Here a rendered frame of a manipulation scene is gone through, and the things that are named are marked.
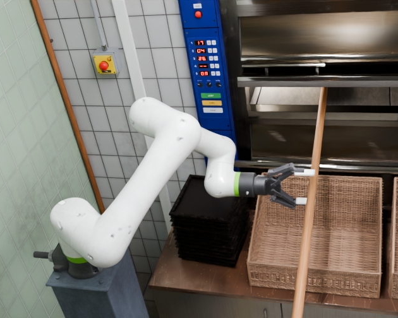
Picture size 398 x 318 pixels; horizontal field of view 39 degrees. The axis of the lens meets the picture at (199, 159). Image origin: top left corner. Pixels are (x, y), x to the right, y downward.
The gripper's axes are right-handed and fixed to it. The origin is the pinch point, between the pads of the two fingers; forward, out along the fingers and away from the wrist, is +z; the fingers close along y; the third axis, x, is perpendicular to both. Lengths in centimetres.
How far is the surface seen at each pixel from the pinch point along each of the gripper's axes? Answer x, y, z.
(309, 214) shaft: 15.7, -1.4, 0.4
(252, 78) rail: -38, -24, -26
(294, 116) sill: -52, 4, -12
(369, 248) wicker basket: -30, 60, 22
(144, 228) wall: -53, 80, -99
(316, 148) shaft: -21.5, -1.6, 0.0
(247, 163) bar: -15.5, 1.9, -26.5
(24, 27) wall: -41, -48, -123
